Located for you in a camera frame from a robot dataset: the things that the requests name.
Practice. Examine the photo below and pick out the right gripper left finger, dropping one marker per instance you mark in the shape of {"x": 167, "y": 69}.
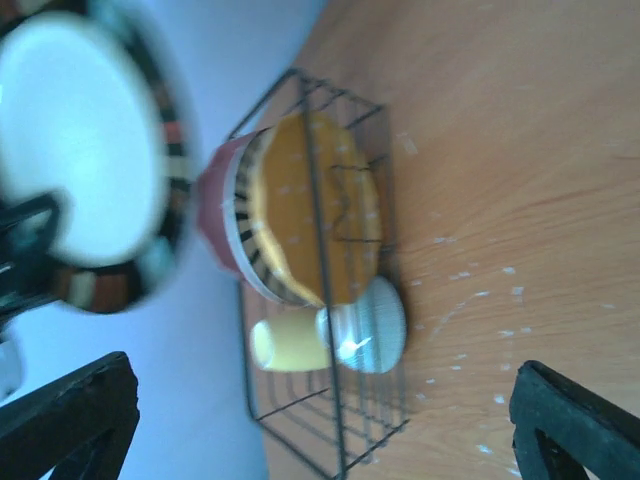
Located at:
{"x": 79, "y": 426}

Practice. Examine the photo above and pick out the pink dotted plate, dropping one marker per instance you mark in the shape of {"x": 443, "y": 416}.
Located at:
{"x": 210, "y": 212}

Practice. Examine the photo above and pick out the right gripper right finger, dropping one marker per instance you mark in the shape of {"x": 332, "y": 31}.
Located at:
{"x": 563, "y": 430}

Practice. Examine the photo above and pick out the orange dotted plate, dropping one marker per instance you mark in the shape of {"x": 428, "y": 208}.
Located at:
{"x": 315, "y": 209}

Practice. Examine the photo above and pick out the black rimmed cream plate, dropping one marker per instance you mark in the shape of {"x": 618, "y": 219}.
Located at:
{"x": 89, "y": 114}

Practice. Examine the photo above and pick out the yellow ceramic mug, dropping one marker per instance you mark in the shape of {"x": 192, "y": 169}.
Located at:
{"x": 288, "y": 342}

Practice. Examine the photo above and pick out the dark wire dish rack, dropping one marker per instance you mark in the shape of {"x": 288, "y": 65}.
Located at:
{"x": 333, "y": 420}

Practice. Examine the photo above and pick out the light green ceramic bowl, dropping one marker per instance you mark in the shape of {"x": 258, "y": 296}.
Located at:
{"x": 368, "y": 335}

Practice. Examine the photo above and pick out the triangular finger of the left gripper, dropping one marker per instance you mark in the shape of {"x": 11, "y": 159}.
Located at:
{"x": 28, "y": 231}

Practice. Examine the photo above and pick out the black white striped plate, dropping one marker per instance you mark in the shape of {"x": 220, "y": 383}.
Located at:
{"x": 239, "y": 228}

